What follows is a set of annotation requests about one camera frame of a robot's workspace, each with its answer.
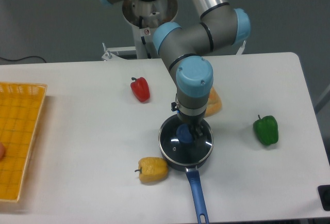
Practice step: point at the dark saucepan blue handle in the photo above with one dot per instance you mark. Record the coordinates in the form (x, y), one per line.
(193, 176)

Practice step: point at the yellow woven basket tray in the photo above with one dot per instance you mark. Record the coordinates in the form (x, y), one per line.
(21, 106)

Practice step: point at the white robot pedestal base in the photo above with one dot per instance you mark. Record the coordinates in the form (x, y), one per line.
(144, 18)

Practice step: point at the black box at table edge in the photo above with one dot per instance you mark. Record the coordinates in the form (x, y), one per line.
(324, 195)

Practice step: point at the glass pot lid blue knob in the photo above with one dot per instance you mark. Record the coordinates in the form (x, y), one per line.
(178, 146)

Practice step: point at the red bell pepper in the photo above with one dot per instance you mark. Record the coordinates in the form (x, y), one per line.
(140, 89)

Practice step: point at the orange bread wedge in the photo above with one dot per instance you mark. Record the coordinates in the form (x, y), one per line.
(214, 103)

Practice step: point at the yellow bell pepper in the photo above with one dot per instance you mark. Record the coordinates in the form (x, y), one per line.
(152, 169)

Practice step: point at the green bell pepper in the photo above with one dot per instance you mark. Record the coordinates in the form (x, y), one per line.
(266, 130)

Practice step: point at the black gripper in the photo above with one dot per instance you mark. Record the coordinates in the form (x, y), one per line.
(190, 116)

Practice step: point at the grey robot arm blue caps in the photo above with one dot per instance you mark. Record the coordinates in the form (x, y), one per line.
(182, 50)

